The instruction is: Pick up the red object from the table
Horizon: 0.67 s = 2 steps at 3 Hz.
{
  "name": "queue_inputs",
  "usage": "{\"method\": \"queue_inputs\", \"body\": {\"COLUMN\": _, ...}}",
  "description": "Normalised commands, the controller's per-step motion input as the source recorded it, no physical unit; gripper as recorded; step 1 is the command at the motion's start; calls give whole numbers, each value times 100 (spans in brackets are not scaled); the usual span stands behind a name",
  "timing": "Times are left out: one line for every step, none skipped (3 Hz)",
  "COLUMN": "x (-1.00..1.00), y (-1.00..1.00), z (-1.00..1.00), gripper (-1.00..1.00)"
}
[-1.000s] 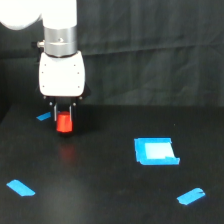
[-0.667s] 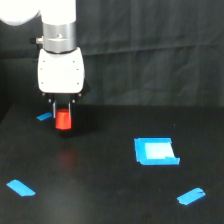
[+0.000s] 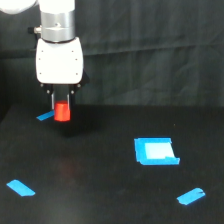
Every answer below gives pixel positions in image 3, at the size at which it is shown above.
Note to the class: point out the black backdrop curtain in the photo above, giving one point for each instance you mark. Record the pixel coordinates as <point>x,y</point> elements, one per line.
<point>136,52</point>

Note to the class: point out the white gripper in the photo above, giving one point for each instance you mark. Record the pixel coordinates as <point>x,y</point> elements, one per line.
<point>60,64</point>

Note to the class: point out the blue tape strip near right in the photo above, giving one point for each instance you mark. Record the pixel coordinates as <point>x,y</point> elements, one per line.
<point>191,196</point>

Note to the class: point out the blue tape strip near left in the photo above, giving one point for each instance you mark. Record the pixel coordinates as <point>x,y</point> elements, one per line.
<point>20,188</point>

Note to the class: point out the blue tape strip far left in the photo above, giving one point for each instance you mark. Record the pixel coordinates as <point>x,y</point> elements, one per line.
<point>45,115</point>

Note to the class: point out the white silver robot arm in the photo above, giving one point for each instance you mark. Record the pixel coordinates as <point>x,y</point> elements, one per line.
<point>57,20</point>

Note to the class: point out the blue tape strip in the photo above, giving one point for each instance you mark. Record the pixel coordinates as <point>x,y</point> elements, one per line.
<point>20,188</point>
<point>45,115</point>
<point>191,196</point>

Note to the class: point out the blue tape square marker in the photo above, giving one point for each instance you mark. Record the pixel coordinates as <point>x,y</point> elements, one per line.
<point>155,151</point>

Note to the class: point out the red hexagonal block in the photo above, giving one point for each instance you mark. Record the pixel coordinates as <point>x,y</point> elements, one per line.
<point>61,111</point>

